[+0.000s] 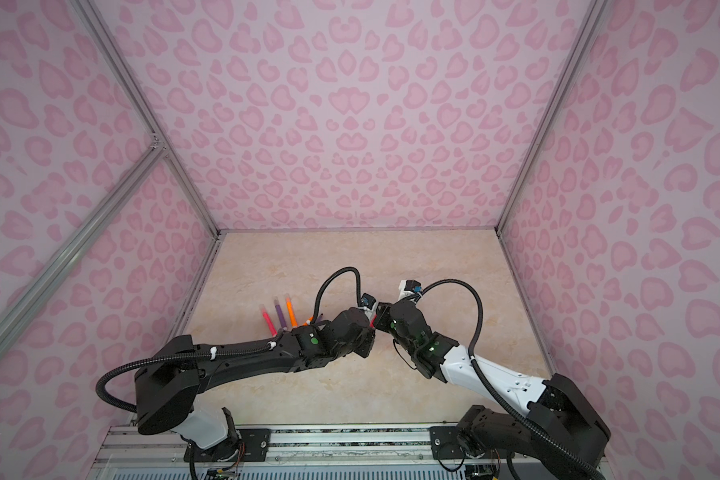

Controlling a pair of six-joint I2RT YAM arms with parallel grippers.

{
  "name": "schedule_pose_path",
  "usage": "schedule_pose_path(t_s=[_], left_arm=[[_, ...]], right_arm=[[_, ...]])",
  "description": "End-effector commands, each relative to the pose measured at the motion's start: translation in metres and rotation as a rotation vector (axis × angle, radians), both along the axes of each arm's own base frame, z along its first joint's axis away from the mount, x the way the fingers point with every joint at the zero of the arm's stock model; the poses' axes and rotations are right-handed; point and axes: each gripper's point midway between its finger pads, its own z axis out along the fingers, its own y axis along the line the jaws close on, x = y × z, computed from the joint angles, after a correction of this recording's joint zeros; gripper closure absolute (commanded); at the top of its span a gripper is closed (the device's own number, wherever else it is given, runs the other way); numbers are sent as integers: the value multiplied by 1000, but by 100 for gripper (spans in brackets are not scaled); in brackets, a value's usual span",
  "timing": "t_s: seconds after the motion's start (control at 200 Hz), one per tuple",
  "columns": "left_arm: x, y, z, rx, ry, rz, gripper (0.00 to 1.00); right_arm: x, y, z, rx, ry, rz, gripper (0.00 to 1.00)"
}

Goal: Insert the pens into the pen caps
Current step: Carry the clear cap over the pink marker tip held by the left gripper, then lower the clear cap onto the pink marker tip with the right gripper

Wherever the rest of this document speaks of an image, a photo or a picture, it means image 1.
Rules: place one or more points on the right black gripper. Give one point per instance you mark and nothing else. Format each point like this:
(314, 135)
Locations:
(382, 318)

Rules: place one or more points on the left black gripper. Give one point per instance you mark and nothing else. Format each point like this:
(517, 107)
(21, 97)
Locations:
(370, 341)

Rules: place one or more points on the purple pen group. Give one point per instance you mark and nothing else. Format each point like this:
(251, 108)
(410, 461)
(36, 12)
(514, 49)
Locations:
(281, 316)

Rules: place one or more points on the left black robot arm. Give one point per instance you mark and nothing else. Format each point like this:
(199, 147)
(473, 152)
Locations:
(166, 390)

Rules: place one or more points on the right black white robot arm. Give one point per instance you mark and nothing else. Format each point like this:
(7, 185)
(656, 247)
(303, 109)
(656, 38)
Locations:
(550, 420)

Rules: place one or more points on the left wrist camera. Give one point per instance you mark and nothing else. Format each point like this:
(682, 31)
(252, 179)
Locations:
(368, 302)

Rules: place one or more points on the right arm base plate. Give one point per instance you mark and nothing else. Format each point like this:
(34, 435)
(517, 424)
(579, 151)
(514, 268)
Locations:
(444, 443)

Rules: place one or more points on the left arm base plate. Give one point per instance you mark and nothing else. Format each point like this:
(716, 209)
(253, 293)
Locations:
(248, 444)

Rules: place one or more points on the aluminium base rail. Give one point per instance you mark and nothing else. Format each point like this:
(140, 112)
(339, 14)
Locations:
(328, 451)

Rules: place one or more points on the diagonal aluminium frame bar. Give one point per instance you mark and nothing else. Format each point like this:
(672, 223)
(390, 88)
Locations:
(14, 320)

